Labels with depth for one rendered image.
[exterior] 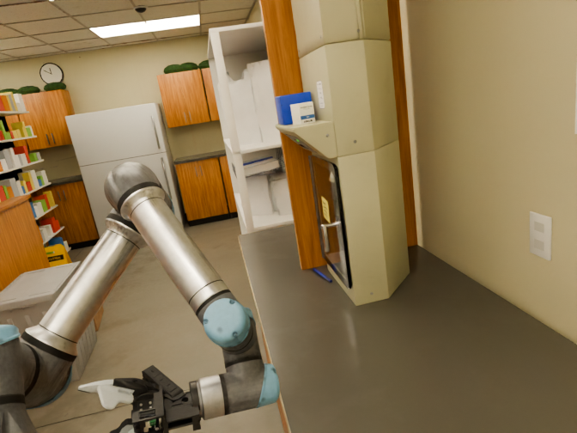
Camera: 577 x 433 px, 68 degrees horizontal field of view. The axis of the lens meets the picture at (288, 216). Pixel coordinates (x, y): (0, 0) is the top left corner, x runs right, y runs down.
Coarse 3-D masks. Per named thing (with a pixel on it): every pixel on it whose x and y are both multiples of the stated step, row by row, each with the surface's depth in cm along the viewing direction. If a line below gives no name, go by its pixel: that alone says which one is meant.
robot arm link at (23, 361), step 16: (0, 336) 73; (16, 336) 76; (0, 352) 72; (16, 352) 75; (32, 352) 80; (0, 368) 71; (16, 368) 73; (32, 368) 78; (0, 384) 69; (16, 384) 72; (32, 384) 78
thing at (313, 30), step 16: (304, 0) 122; (320, 0) 109; (336, 0) 111; (352, 0) 112; (368, 0) 116; (384, 0) 124; (304, 16) 126; (320, 16) 110; (336, 16) 111; (352, 16) 113; (368, 16) 116; (384, 16) 125; (304, 32) 129; (320, 32) 113; (336, 32) 112; (352, 32) 114; (368, 32) 117; (384, 32) 125; (304, 48) 133
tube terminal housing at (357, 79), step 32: (320, 64) 119; (352, 64) 115; (384, 64) 126; (352, 96) 117; (384, 96) 126; (352, 128) 119; (384, 128) 127; (352, 160) 121; (384, 160) 128; (352, 192) 123; (384, 192) 128; (352, 224) 126; (384, 224) 129; (352, 256) 128; (384, 256) 130; (352, 288) 133; (384, 288) 133
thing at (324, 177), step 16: (320, 160) 135; (320, 176) 140; (336, 176) 122; (320, 192) 144; (336, 192) 125; (320, 208) 149; (336, 208) 128; (320, 224) 154; (336, 240) 136; (336, 256) 140; (336, 272) 145
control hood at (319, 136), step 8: (320, 120) 129; (280, 128) 138; (288, 128) 122; (296, 128) 116; (304, 128) 116; (312, 128) 117; (320, 128) 117; (328, 128) 118; (296, 136) 122; (304, 136) 117; (312, 136) 117; (320, 136) 118; (328, 136) 118; (312, 144) 118; (320, 144) 118; (328, 144) 119; (320, 152) 120; (328, 152) 119; (336, 152) 120
